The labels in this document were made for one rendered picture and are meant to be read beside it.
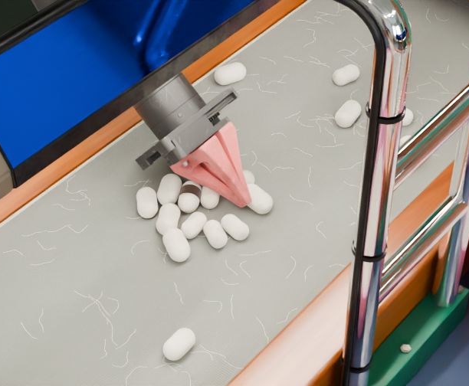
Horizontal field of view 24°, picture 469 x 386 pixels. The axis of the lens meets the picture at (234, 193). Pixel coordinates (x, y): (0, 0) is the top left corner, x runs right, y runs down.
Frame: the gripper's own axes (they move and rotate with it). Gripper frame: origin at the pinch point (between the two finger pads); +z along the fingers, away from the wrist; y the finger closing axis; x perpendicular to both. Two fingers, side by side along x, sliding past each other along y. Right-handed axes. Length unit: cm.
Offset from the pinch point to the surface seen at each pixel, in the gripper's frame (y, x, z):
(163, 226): -7.4, 2.2, -2.6
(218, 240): -5.5, -0.9, 1.5
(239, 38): 21.8, 12.1, -12.6
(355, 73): 23.8, 2.4, -1.7
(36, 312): -21.5, 5.0, -3.8
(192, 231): -6.1, 1.0, -0.5
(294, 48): 25.0, 9.3, -7.8
